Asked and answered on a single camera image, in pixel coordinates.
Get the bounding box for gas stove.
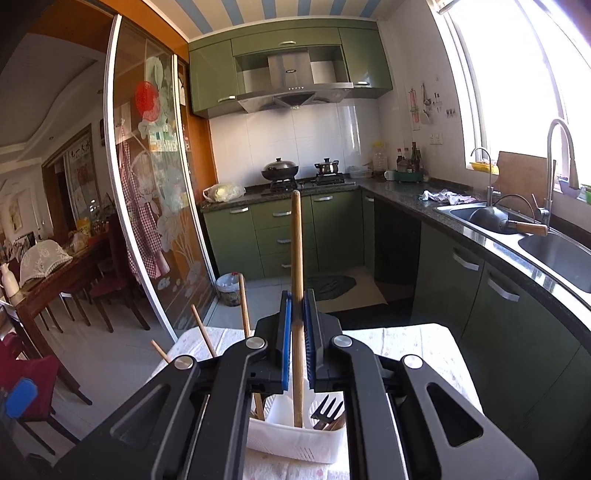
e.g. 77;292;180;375
262;174;356;196

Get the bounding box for black wok with lid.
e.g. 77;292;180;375
262;157;298;182

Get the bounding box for steel pot with lid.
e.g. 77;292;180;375
315;157;339;176

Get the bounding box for dark red dining chair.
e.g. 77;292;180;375
89;214;150;333

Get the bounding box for tall steel kitchen faucet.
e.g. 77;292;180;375
537;118;580;227

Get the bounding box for large oil bottle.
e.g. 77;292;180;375
372;142;389;175

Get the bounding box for white floral tablecloth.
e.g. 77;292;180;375
151;322;485;480

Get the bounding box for wooden dining table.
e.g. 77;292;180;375
8;230;112;407

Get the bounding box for wooden cutting board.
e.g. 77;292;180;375
493;151;552;215

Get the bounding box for stainless steel sink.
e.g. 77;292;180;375
436;203;590;309

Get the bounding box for crumpled dish cloth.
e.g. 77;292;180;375
419;189;478;206

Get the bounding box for green lower cabinets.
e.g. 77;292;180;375
200;188;591;462

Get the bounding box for white plastic bag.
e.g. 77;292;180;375
202;183;245;203

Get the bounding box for small steel faucet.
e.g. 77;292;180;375
469;146;496;206

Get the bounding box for condiment bottles tray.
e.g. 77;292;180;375
394;142;424;183

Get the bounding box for steel range hood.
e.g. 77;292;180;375
236;46;353;113

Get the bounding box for green cabinets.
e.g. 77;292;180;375
189;18;393;118
200;188;591;462

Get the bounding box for red checkered apron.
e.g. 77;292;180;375
118;140;170;280

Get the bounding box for green upper cabinets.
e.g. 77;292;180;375
189;18;393;118

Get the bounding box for black pan wooden handle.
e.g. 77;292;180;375
469;193;549;237

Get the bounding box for white plastic utensil holder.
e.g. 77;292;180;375
246;390;346;464

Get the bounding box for black plastic fork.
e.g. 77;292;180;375
311;394;344;430

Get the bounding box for small trash bin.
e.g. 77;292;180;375
215;272;240;307

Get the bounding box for sliding glass door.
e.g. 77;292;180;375
103;15;215;339

